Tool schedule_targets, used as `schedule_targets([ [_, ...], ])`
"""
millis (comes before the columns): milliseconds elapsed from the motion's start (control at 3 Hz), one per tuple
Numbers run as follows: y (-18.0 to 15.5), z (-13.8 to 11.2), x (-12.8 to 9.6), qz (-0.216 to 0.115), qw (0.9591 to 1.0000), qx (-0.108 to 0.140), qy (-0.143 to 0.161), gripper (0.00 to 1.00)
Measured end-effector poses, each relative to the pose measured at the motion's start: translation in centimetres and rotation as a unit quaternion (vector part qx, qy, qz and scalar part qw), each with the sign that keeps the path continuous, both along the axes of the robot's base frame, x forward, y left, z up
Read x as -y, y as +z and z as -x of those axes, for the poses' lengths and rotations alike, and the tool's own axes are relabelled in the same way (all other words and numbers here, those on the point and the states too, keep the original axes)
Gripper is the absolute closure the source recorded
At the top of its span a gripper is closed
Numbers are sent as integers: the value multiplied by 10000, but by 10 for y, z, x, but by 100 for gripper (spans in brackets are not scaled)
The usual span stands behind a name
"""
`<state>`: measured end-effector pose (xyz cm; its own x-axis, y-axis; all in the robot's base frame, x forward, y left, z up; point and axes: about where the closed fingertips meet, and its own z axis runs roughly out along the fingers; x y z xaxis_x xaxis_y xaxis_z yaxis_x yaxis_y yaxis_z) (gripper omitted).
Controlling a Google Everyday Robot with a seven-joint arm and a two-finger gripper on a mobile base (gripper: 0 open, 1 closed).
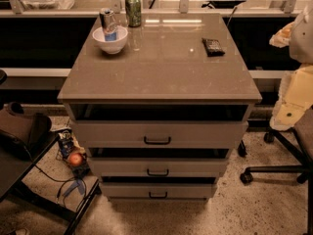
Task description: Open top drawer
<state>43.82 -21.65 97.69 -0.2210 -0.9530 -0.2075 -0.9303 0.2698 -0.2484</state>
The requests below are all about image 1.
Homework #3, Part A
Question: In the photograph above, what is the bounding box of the grey top drawer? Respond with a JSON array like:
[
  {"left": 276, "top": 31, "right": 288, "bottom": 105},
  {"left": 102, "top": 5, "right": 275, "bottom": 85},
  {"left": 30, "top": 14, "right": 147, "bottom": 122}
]
[{"left": 70, "top": 120, "right": 247, "bottom": 149}]

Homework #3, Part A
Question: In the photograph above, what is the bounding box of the black cable on floor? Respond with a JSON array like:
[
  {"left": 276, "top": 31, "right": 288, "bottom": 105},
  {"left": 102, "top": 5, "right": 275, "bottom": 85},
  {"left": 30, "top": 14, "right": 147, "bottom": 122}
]
[{"left": 32, "top": 164, "right": 89, "bottom": 211}]

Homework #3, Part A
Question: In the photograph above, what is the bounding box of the grey middle drawer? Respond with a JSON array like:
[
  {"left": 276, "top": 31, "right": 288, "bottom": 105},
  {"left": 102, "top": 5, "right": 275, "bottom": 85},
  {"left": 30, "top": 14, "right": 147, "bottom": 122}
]
[{"left": 87, "top": 158, "right": 227, "bottom": 177}]

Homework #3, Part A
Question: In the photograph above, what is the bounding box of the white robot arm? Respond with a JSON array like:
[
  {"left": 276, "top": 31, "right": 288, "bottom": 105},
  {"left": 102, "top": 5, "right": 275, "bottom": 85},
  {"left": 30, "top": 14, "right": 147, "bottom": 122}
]
[{"left": 269, "top": 3, "right": 313, "bottom": 130}]

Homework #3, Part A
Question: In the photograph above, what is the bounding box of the grey drawer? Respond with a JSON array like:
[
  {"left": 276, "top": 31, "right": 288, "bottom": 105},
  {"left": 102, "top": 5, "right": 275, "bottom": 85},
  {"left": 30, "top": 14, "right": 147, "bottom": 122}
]
[
  {"left": 87, "top": 158, "right": 227, "bottom": 177},
  {"left": 100, "top": 183, "right": 217, "bottom": 199},
  {"left": 70, "top": 120, "right": 247, "bottom": 149}
]

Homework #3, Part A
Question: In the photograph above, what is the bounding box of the green soda can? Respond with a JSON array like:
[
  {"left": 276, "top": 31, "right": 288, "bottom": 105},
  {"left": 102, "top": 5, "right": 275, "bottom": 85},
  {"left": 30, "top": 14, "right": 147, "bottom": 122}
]
[{"left": 125, "top": 0, "right": 141, "bottom": 27}]

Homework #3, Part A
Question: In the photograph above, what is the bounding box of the black office chair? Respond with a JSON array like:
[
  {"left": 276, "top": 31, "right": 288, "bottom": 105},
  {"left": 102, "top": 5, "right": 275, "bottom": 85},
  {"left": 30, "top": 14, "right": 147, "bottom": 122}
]
[{"left": 240, "top": 109, "right": 313, "bottom": 235}]

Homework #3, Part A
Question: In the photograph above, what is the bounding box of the silver blue can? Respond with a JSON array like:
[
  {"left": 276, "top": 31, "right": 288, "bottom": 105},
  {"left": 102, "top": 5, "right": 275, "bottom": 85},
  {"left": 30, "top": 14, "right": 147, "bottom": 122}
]
[{"left": 99, "top": 8, "right": 117, "bottom": 41}]

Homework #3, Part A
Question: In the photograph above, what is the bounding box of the dark bag on bench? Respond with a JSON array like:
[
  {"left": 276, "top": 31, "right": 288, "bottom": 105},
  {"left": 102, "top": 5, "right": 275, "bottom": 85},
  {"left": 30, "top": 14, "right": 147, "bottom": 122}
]
[{"left": 0, "top": 102, "right": 52, "bottom": 161}]

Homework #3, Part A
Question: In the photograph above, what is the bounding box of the grey bottom drawer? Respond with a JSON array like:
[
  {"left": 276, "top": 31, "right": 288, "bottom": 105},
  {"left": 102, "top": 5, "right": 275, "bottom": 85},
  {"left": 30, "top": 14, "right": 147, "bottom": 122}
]
[{"left": 100, "top": 183, "right": 217, "bottom": 199}]

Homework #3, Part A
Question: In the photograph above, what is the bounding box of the blue chip bag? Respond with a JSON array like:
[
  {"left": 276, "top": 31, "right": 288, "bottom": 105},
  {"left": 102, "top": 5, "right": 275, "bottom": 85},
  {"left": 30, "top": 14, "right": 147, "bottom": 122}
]
[{"left": 58, "top": 130, "right": 73, "bottom": 159}]

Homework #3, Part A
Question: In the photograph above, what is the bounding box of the red apple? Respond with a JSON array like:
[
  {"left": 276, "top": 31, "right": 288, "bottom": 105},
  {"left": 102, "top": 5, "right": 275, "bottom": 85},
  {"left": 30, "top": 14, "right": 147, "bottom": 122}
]
[{"left": 67, "top": 153, "right": 83, "bottom": 166}]

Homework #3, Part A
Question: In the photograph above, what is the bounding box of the white ceramic bowl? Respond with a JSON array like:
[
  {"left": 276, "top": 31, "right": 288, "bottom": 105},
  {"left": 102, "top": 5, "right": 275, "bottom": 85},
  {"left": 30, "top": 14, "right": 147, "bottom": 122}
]
[{"left": 92, "top": 25, "right": 128, "bottom": 54}]

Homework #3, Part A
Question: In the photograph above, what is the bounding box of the grey drawer cabinet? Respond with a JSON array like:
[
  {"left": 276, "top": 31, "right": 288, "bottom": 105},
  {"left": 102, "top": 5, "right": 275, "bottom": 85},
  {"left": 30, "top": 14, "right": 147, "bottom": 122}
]
[{"left": 57, "top": 13, "right": 263, "bottom": 204}]

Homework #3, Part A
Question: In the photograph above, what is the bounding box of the black side bench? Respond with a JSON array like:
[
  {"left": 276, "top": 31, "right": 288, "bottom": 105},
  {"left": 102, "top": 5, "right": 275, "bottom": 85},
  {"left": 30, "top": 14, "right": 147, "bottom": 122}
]
[{"left": 0, "top": 132, "right": 99, "bottom": 235}]

